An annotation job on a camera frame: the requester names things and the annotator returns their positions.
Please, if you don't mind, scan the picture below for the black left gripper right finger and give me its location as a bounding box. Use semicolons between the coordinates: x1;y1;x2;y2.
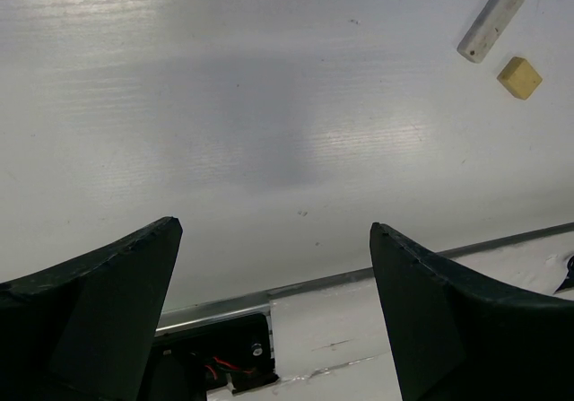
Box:
370;223;573;400

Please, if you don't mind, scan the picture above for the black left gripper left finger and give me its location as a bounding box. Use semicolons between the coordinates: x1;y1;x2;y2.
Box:
1;217;183;400

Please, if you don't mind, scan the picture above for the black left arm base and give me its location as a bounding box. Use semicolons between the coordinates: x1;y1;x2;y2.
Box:
137;313;279;400

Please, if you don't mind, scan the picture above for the silver foil sheet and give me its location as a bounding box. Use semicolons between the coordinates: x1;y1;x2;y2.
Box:
267;239;574;401

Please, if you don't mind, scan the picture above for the yellow eraser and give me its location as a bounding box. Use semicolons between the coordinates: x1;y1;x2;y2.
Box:
497;57;543;100

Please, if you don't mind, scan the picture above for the grey eraser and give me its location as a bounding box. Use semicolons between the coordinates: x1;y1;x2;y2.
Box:
457;0;525;64

